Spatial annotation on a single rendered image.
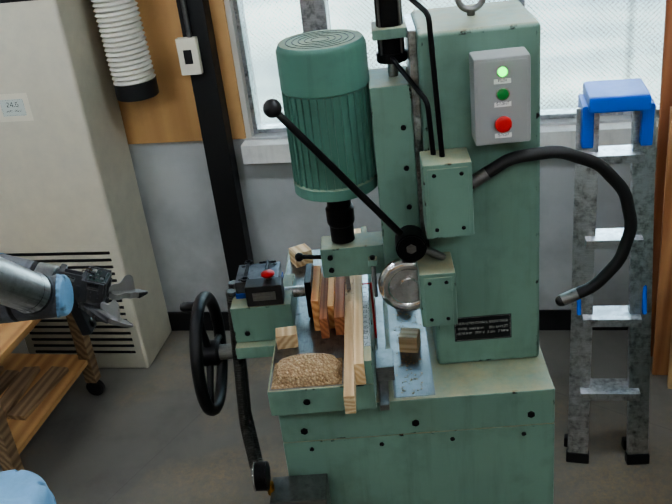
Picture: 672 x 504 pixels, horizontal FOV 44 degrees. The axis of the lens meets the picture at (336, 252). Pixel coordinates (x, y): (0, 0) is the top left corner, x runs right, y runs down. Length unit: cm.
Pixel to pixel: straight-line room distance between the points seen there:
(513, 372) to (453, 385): 13
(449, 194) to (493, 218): 16
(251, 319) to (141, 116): 159
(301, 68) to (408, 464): 87
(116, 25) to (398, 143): 158
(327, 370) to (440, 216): 37
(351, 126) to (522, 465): 82
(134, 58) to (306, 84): 151
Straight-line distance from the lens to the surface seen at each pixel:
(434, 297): 163
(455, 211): 156
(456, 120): 158
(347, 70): 158
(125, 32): 302
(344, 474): 187
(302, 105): 160
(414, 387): 177
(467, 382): 178
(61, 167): 315
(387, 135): 162
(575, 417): 272
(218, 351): 194
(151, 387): 336
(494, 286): 174
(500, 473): 189
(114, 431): 319
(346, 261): 177
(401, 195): 167
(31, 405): 311
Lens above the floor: 186
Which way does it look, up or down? 27 degrees down
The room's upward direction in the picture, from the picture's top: 7 degrees counter-clockwise
